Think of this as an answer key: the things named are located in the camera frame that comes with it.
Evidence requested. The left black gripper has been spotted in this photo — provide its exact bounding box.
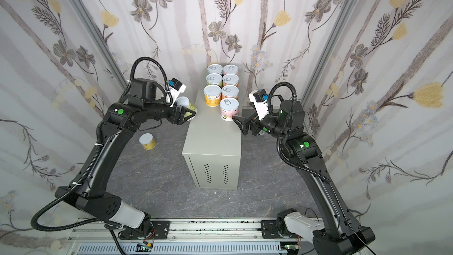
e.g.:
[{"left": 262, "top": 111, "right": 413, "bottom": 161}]
[{"left": 143, "top": 95, "right": 197, "bottom": 125}]

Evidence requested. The pink white can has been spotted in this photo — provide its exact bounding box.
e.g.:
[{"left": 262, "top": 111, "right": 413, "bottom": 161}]
[{"left": 220, "top": 98, "right": 239, "bottom": 122}]

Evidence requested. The orange yellow labelled can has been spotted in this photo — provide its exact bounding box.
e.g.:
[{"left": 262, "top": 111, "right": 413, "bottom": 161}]
[{"left": 203, "top": 85, "right": 221, "bottom": 107}]

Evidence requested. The green white labelled can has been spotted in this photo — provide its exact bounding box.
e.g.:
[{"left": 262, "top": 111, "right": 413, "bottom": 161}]
[{"left": 205, "top": 73, "right": 223, "bottom": 88}]

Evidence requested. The brown labelled can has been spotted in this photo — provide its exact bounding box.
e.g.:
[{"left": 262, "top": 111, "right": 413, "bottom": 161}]
[{"left": 222, "top": 74, "right": 239, "bottom": 87}]

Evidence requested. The blue labelled can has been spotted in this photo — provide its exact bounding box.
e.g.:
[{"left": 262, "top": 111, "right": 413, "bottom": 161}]
[{"left": 206, "top": 64, "right": 223, "bottom": 76}]

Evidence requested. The pink labelled can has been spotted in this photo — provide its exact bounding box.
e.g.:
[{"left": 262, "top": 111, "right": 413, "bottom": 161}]
[{"left": 223, "top": 64, "right": 239, "bottom": 76}]

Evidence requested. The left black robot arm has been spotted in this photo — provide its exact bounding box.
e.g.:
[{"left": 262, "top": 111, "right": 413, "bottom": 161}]
[{"left": 31, "top": 57, "right": 196, "bottom": 238}]

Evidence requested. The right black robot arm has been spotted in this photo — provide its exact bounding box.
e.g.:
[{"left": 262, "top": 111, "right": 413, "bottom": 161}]
[{"left": 233, "top": 81, "right": 376, "bottom": 255}]

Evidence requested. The grey metal cabinet counter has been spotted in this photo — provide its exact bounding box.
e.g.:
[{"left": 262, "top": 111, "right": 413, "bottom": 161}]
[{"left": 182, "top": 70, "right": 241, "bottom": 190}]

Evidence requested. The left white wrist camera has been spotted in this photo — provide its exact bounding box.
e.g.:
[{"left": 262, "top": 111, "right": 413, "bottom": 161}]
[{"left": 166, "top": 78, "right": 186, "bottom": 107}]

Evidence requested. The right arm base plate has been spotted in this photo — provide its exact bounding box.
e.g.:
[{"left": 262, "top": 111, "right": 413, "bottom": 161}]
[{"left": 260, "top": 220, "right": 284, "bottom": 239}]

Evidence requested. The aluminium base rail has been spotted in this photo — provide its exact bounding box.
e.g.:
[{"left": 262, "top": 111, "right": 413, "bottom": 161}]
[{"left": 68, "top": 218, "right": 305, "bottom": 244}]

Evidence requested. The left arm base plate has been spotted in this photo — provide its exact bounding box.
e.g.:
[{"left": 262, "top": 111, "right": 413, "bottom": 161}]
[{"left": 118, "top": 220, "right": 171, "bottom": 240}]

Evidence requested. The white slotted cable duct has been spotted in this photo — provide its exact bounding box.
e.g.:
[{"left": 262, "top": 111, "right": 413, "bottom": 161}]
[{"left": 77, "top": 242, "right": 287, "bottom": 255}]

